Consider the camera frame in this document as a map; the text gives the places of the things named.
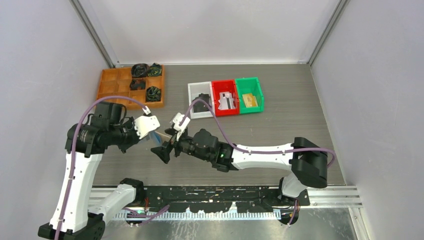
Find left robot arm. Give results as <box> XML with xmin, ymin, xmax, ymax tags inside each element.
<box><xmin>37</xmin><ymin>101</ymin><xmax>159</xmax><ymax>240</ymax></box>

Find small dark rolled tie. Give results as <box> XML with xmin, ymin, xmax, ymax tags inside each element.
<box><xmin>129</xmin><ymin>78</ymin><xmax>146</xmax><ymax>91</ymax></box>

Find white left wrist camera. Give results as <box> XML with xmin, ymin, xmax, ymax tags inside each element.
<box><xmin>133</xmin><ymin>115</ymin><xmax>160</xmax><ymax>140</ymax></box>

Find orange wooden compartment tray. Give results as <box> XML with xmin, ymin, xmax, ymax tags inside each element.
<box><xmin>96</xmin><ymin>65</ymin><xmax>166</xmax><ymax>109</ymax></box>

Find red plastic bin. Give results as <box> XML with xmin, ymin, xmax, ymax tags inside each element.
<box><xmin>211</xmin><ymin>79</ymin><xmax>240</xmax><ymax>117</ymax></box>

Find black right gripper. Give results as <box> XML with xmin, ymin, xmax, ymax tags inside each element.
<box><xmin>151</xmin><ymin>126</ymin><xmax>212</xmax><ymax>163</ymax></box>

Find dark floral rolled tie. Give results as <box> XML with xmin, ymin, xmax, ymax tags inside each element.
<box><xmin>145</xmin><ymin>86</ymin><xmax>162</xmax><ymax>102</ymax></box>

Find white plastic bin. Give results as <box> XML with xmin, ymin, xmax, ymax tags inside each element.
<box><xmin>187</xmin><ymin>81</ymin><xmax>215</xmax><ymax>119</ymax></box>

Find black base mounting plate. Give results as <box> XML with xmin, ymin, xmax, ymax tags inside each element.
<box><xmin>128</xmin><ymin>185</ymin><xmax>295</xmax><ymax>213</ymax></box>

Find cards in red bin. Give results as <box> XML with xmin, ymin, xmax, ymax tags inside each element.
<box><xmin>218</xmin><ymin>91</ymin><xmax>236</xmax><ymax>111</ymax></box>

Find green plastic bin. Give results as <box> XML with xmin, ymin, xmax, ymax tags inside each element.
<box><xmin>235</xmin><ymin>77</ymin><xmax>265</xmax><ymax>115</ymax></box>

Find green floral rolled tie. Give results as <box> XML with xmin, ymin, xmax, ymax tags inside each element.
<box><xmin>147</xmin><ymin>63</ymin><xmax>163</xmax><ymax>77</ymax></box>

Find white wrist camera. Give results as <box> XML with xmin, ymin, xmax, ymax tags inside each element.
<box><xmin>170</xmin><ymin>112</ymin><xmax>191</xmax><ymax>141</ymax></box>
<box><xmin>133</xmin><ymin>115</ymin><xmax>160</xmax><ymax>140</ymax></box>

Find black leather wallet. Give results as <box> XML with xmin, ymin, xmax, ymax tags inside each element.
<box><xmin>192</xmin><ymin>93</ymin><xmax>211</xmax><ymax>113</ymax></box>

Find black rolled tie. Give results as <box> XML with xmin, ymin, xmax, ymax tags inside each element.
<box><xmin>130</xmin><ymin>63</ymin><xmax>150</xmax><ymax>79</ymax></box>

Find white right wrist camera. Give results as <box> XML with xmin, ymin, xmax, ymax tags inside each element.
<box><xmin>170</xmin><ymin>112</ymin><xmax>191</xmax><ymax>141</ymax></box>

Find yellow card in green bin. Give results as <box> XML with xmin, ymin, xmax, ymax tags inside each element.
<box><xmin>242</xmin><ymin>93</ymin><xmax>258</xmax><ymax>108</ymax></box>

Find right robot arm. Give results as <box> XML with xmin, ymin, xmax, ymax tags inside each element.
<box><xmin>151</xmin><ymin>128</ymin><xmax>328</xmax><ymax>206</ymax></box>

